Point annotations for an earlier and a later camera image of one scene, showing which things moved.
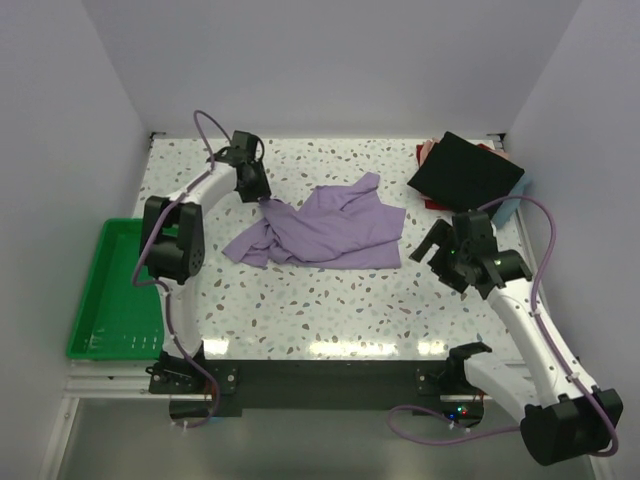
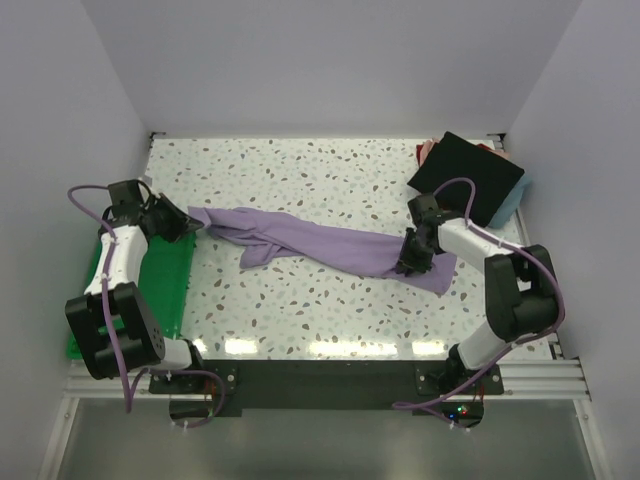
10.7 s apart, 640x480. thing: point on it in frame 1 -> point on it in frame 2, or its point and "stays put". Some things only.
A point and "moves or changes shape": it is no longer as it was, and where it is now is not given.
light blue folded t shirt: [508, 207] stays put
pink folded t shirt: [429, 144] stays put
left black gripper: [263, 188] -> [182, 222]
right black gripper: [440, 231] -> [407, 260]
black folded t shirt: [464, 176] stays put
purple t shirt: [335, 227] moves or changes shape
